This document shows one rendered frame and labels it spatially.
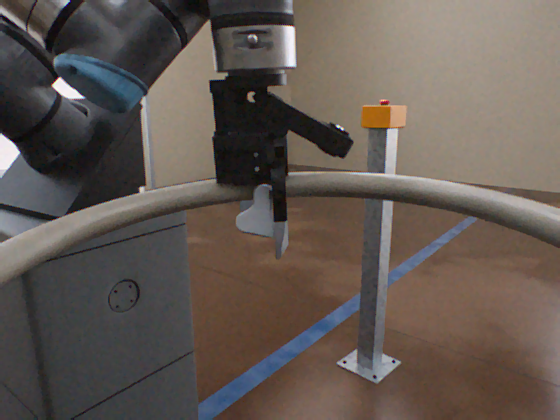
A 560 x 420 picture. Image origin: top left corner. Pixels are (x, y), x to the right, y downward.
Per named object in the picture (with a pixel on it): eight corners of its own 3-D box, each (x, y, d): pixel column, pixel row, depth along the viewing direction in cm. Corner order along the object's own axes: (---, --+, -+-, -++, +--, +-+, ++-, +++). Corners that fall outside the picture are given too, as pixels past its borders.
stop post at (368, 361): (401, 364, 184) (422, 103, 156) (376, 385, 170) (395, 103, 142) (362, 346, 197) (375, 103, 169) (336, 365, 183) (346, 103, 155)
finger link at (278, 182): (271, 218, 52) (267, 146, 51) (286, 217, 52) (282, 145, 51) (271, 224, 47) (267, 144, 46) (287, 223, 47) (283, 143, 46)
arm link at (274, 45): (292, 32, 50) (297, 22, 41) (294, 75, 52) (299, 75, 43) (216, 36, 50) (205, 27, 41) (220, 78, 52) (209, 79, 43)
